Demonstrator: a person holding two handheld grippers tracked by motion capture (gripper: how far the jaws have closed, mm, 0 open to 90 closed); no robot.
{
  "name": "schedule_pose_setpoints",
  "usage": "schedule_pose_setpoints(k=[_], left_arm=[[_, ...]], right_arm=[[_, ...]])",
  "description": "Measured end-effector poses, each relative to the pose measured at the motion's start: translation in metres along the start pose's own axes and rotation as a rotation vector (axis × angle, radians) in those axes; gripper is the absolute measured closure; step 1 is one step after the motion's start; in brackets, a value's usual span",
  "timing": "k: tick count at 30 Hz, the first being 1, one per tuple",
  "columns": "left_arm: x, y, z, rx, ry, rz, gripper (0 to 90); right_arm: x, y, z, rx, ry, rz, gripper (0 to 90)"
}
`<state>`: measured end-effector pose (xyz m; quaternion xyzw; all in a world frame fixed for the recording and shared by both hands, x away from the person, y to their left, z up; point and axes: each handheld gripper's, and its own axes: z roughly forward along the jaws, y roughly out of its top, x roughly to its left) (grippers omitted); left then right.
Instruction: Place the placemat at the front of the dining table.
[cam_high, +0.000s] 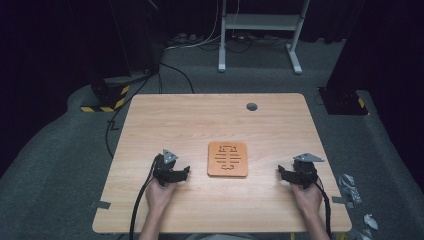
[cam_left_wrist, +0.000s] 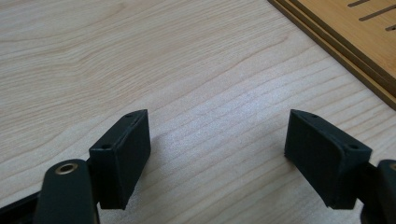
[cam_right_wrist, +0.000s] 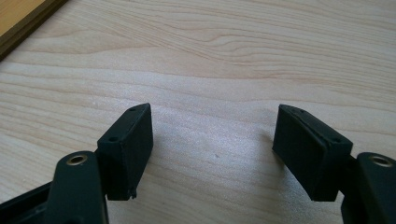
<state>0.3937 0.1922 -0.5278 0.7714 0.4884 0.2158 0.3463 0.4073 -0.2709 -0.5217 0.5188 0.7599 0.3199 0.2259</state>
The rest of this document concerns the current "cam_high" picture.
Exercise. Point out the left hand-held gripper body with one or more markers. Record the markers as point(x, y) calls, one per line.
point(164, 171)

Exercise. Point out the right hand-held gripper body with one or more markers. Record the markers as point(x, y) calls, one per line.
point(304, 173)

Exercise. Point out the orange cut-pattern coaster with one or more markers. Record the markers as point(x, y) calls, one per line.
point(228, 158)

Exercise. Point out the person's left hand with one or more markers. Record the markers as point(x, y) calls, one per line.
point(159, 196)

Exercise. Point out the person's right hand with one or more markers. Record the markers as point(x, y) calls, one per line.
point(308, 200)

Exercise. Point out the grey tape strip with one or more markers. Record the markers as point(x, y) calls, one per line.
point(100, 204)
point(339, 200)

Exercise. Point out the crumpled silver foil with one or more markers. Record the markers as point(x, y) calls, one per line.
point(350, 190)

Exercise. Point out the black perforated stand base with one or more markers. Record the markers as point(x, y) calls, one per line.
point(343, 101)

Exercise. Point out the crumpled white paper scrap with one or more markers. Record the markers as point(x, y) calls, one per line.
point(370, 221)

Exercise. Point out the black yellow striped stand base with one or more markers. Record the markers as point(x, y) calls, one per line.
point(108, 96)

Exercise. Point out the grey power strip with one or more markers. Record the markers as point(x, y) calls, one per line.
point(182, 37)

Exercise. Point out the white metal stand frame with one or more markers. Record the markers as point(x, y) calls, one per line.
point(260, 21)

